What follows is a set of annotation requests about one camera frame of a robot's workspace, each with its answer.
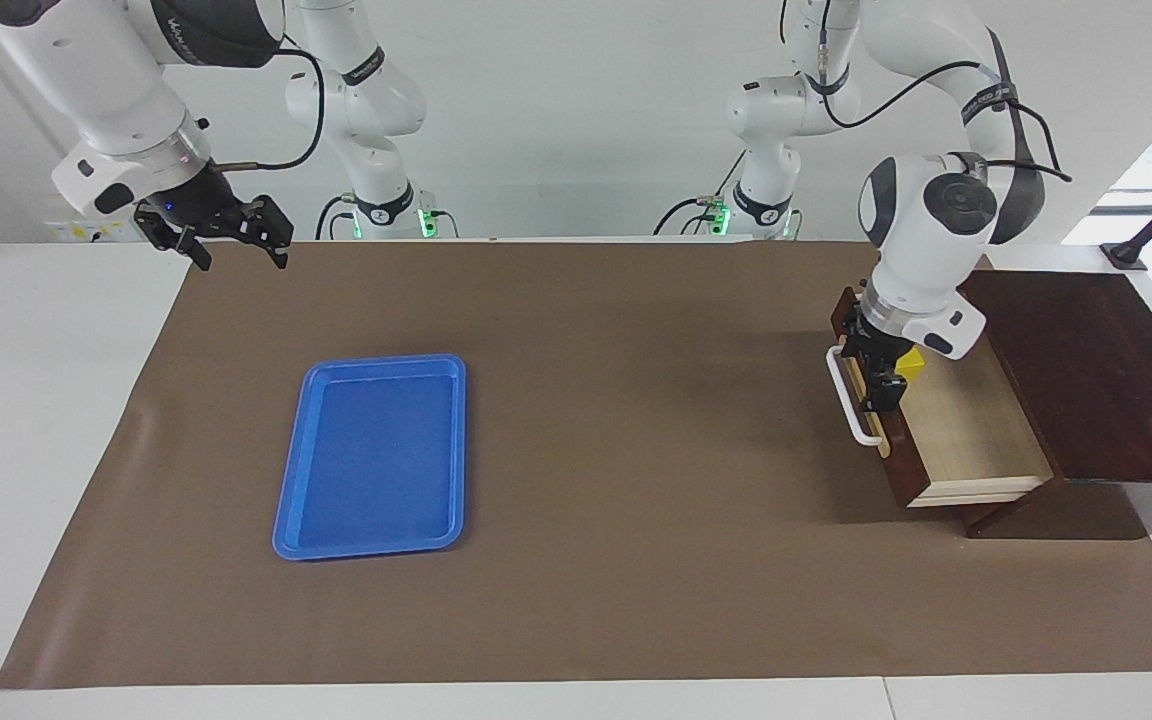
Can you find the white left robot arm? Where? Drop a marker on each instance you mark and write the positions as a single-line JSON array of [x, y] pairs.
[[926, 250]]

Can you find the yellow cube block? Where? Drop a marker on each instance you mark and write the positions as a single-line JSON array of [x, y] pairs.
[[912, 365]]

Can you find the white wall outlet box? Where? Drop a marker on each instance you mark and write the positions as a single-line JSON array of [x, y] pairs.
[[86, 230]]

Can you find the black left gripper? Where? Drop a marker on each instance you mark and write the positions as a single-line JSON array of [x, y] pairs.
[[881, 350]]

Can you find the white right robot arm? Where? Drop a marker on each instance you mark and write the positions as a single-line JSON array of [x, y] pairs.
[[106, 80]]

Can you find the dark wooden cabinet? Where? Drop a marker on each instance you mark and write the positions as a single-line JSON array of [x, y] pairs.
[[1096, 370]]

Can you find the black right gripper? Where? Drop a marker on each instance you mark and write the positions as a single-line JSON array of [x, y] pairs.
[[191, 205]]

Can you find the brown table mat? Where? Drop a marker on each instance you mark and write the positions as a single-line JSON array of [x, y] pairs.
[[586, 560]]

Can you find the blue plastic tray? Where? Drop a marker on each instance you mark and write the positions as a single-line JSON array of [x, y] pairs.
[[376, 460]]

